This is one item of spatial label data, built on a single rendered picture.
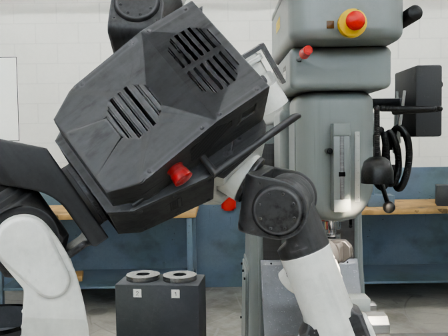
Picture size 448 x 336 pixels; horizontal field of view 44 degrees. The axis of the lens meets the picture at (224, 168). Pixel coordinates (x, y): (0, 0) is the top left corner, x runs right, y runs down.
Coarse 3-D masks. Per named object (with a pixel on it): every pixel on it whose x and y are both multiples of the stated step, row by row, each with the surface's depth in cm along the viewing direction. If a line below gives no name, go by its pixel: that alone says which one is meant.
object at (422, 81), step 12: (408, 72) 168; (420, 72) 162; (432, 72) 162; (396, 84) 180; (408, 84) 169; (420, 84) 162; (432, 84) 162; (408, 96) 169; (420, 96) 162; (432, 96) 163; (408, 120) 169; (420, 120) 163; (432, 120) 163; (420, 132) 163; (432, 132) 163
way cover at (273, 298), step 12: (264, 264) 181; (276, 264) 181; (348, 264) 181; (264, 276) 179; (276, 276) 179; (348, 276) 179; (264, 288) 178; (276, 288) 178; (348, 288) 178; (360, 288) 178; (264, 300) 176; (276, 300) 176; (264, 312) 174; (276, 312) 174; (288, 312) 174; (300, 312) 174; (264, 324) 171; (276, 324) 171; (288, 324) 171; (300, 324) 171
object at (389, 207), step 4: (384, 188) 140; (384, 192) 139; (384, 196) 138; (384, 200) 138; (388, 200) 137; (384, 204) 135; (388, 204) 135; (392, 204) 135; (384, 208) 135; (388, 208) 134; (392, 208) 134; (388, 212) 135; (392, 212) 135
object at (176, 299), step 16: (144, 272) 150; (176, 272) 150; (192, 272) 150; (128, 288) 143; (144, 288) 142; (160, 288) 142; (176, 288) 142; (192, 288) 141; (128, 304) 143; (144, 304) 143; (160, 304) 142; (176, 304) 142; (192, 304) 141; (128, 320) 143; (144, 320) 143; (160, 320) 142; (176, 320) 142; (192, 320) 142
